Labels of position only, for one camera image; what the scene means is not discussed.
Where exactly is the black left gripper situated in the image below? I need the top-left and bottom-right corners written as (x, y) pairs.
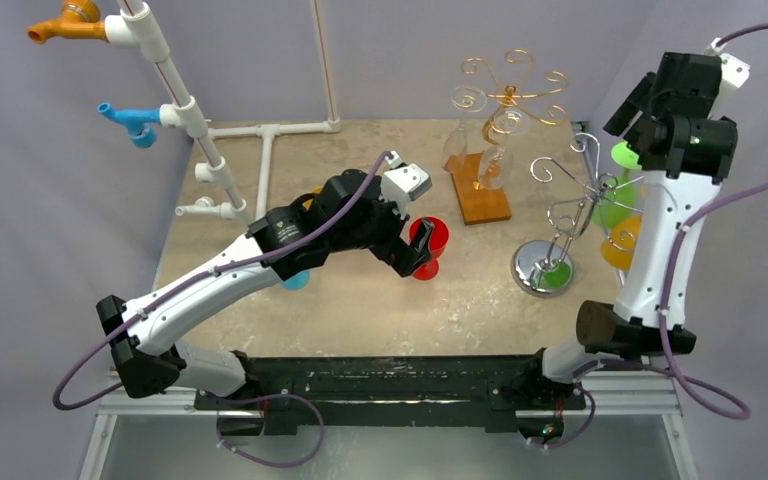
top-left (330, 187), bottom-right (432, 275)

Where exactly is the red wine glass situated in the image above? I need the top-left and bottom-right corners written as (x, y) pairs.
top-left (409, 217), bottom-right (450, 281)

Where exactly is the blue wine glass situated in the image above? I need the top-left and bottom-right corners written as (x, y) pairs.
top-left (281, 270), bottom-right (310, 291)

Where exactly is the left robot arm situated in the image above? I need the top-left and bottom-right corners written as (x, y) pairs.
top-left (96, 164), bottom-right (434, 409)

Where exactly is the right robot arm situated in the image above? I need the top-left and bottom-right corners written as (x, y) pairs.
top-left (521, 52), bottom-right (750, 407)

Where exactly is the wooden rack base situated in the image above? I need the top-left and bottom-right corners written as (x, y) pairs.
top-left (451, 153), bottom-right (512, 226)

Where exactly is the green wine glass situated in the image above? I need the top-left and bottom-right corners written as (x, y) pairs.
top-left (592, 141), bottom-right (640, 230)

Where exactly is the clear wine glass right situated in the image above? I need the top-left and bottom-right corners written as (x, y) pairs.
top-left (477, 107), bottom-right (532, 190)

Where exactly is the clear wine glass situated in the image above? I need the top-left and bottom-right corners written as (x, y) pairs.
top-left (477, 107), bottom-right (532, 190)
top-left (442, 85), bottom-right (487, 175)

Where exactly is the orange wine glass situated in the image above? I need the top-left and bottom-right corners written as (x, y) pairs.
top-left (600, 215), bottom-right (642, 271)

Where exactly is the clear wine glass left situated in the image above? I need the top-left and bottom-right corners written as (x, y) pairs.
top-left (442, 85), bottom-right (487, 175)

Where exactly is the blue faucet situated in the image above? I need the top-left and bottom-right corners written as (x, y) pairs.
top-left (97, 102), bottom-right (161, 149)

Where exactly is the orange faucet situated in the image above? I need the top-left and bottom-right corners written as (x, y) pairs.
top-left (26, 0), bottom-right (108, 44)

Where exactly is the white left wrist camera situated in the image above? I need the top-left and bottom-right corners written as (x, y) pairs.
top-left (380, 150), bottom-right (433, 220)

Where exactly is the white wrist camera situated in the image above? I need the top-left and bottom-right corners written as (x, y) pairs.
top-left (705, 37), bottom-right (751, 101)
top-left (380, 150), bottom-right (433, 220)

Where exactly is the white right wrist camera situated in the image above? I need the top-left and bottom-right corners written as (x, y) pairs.
top-left (705, 37), bottom-right (751, 101)

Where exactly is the chrome wire glass rack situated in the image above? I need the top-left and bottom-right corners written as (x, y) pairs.
top-left (511, 132), bottom-right (642, 298)

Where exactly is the gold wire glass rack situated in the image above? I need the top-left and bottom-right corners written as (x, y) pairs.
top-left (459, 49), bottom-right (570, 145)

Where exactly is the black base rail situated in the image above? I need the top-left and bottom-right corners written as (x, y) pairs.
top-left (194, 354), bottom-right (586, 436)

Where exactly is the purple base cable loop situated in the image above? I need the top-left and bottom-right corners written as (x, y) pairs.
top-left (215, 392), bottom-right (328, 470)

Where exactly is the white PVC pipe frame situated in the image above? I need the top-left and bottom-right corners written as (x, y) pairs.
top-left (104, 1), bottom-right (341, 224)

